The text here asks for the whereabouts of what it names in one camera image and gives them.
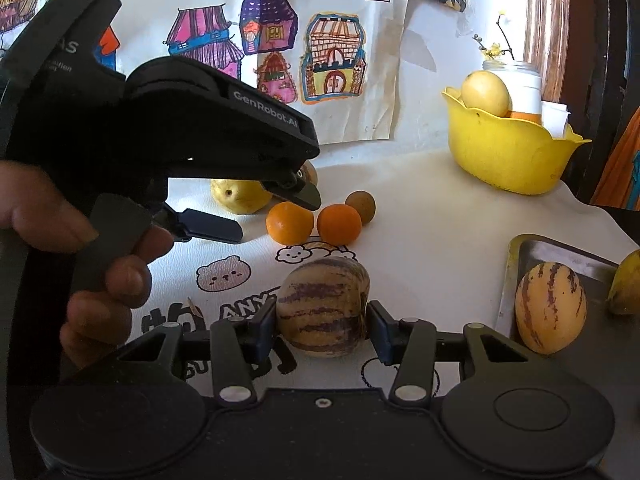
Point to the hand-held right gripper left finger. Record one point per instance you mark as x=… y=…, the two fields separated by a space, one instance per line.
x=261 y=330

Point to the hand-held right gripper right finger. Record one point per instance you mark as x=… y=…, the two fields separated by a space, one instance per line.
x=380 y=332

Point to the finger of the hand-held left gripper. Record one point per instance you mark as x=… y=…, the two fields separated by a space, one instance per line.
x=302 y=195
x=210 y=227

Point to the brown oval fruit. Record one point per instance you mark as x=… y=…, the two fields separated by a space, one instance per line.
x=310 y=172

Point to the orange tangerine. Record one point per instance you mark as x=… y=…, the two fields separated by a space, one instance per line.
x=339 y=222
x=290 y=222

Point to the yellow-green pear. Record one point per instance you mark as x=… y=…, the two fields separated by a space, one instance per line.
x=240 y=197

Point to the small brown kiwi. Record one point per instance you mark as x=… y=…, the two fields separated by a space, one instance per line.
x=361 y=206

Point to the purple striped pepino melon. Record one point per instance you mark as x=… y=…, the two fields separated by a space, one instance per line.
x=320 y=305

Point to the pale striped pepino melon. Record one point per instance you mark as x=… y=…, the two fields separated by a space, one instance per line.
x=550 y=310

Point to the metal baking tray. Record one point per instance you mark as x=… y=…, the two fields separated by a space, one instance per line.
x=595 y=340

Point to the large yellow-brown mango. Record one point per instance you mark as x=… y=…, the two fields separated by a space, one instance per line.
x=627 y=285

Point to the person's left hand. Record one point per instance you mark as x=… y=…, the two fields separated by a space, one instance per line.
x=40 y=210

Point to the white printed tablecloth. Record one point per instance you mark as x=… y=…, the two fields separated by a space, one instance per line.
x=425 y=220

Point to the drawing of colourful houses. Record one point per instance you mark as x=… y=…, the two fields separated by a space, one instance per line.
x=390 y=60

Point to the yellow plastic bowl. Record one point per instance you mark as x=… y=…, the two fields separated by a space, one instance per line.
x=505 y=160

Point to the large pale yellow fruit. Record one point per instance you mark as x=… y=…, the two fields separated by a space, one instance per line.
x=485 y=92

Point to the white jar with orange band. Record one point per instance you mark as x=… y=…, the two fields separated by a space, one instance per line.
x=525 y=90

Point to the yellow flower twig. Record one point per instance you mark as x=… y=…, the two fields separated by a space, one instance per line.
x=495 y=40

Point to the white paper box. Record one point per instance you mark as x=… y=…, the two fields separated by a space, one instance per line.
x=554 y=117

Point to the painting of orange dress figure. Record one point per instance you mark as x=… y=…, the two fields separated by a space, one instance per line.
x=622 y=165

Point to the black door panel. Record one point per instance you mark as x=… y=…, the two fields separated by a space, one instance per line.
x=600 y=35

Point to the wall poster of laughing child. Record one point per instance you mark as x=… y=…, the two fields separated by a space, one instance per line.
x=22 y=7

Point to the brown wooden door frame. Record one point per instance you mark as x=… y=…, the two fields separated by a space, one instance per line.
x=545 y=20

